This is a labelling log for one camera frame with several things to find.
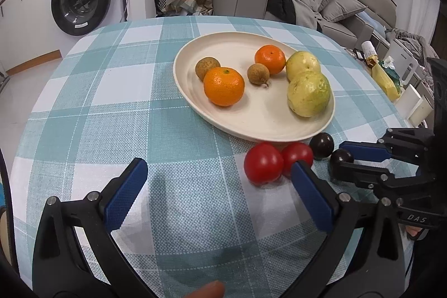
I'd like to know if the white box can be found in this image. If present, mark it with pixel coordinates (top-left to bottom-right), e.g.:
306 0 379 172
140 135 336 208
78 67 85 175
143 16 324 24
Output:
394 85 435 126

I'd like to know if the red tomato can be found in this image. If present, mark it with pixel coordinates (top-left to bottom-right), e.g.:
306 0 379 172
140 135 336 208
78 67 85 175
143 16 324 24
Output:
244 142 284 185
281 142 314 177

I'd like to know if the brown longan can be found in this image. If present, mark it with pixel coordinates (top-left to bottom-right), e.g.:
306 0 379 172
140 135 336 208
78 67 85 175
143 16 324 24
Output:
247 63 270 87

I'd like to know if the dark purple plum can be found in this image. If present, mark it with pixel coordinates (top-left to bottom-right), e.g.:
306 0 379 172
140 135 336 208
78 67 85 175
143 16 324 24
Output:
330 149 354 166
309 132 335 159

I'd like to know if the yellow plastic bag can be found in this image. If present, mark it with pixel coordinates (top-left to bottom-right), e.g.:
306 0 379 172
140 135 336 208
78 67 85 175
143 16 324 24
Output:
371 62 402 101

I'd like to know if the yellow-green guava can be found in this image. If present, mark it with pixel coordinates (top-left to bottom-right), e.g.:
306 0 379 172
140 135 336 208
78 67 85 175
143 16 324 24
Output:
286 51 321 80
287 70 331 118

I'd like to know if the person's right hand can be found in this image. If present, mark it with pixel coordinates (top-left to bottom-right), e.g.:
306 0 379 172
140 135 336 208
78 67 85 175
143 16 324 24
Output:
405 226 425 241

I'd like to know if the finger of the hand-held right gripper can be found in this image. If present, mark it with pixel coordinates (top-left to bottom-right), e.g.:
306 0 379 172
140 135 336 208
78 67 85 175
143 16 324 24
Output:
339 140 392 162
328 160 395 192

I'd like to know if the grey garment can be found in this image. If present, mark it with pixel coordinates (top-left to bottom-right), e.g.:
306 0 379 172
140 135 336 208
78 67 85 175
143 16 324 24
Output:
276 0 324 31

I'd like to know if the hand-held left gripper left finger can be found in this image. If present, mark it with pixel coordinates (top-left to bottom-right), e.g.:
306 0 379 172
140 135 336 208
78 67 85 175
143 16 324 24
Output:
32 158 154 298

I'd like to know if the teal checked tablecloth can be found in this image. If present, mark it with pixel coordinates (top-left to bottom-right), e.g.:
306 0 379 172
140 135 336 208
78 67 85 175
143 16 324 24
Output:
10 16 420 298

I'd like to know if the person's left hand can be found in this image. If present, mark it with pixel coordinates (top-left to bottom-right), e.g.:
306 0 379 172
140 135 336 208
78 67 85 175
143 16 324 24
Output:
182 280 226 298

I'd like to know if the white appliance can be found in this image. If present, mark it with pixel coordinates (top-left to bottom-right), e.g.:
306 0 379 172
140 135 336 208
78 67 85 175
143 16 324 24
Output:
387 40 432 85

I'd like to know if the cream round plate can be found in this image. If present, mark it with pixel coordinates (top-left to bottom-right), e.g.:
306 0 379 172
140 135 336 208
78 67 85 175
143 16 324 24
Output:
173 32 336 142

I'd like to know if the white kitchen counter cabinet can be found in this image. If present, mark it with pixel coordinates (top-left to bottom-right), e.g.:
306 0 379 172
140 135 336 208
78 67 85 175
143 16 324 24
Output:
0 0 63 75

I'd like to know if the brown kiwi fruit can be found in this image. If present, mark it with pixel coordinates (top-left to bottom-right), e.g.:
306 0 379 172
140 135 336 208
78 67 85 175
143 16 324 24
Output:
195 57 221 81

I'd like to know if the orange mandarin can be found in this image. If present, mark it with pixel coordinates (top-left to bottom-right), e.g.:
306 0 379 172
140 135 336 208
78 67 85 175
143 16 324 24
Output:
203 67 245 107
254 44 286 75

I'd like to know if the grey blanket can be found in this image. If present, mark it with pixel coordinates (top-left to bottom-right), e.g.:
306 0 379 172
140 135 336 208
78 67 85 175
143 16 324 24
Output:
384 27 441 68

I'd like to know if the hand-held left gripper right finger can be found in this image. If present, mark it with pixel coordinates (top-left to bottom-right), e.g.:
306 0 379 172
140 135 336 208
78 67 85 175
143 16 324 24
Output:
281 160 407 298

